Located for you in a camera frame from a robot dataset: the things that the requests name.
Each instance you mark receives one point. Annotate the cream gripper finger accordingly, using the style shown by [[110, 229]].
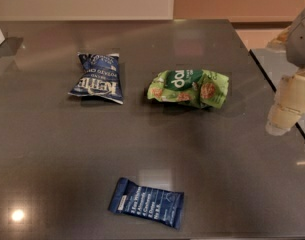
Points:
[[289, 104], [279, 42]]

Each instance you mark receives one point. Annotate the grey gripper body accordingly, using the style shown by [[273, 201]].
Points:
[[301, 40]]

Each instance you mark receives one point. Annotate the green rice chip bag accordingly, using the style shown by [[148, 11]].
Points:
[[197, 88]]

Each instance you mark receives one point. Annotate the blue kettle chips bag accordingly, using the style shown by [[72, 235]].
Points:
[[101, 77]]

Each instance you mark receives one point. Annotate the blue rxbar blueberry bar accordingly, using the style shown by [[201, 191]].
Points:
[[154, 204]]

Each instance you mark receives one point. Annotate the grey side table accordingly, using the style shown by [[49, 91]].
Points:
[[273, 66]]

